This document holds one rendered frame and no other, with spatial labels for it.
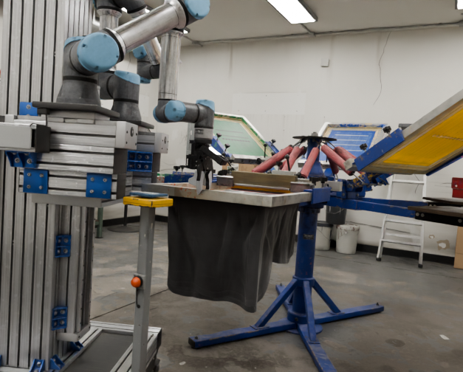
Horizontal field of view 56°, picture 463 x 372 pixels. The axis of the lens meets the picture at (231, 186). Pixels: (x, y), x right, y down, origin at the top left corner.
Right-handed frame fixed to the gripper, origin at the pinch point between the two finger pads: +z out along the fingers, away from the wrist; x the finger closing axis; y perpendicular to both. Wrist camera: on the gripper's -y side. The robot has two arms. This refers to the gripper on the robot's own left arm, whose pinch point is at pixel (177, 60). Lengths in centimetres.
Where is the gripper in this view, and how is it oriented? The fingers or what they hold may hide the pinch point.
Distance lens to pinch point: 266.6
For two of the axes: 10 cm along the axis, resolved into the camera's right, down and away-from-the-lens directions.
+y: -1.8, 9.7, 1.5
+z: 4.6, -0.5, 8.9
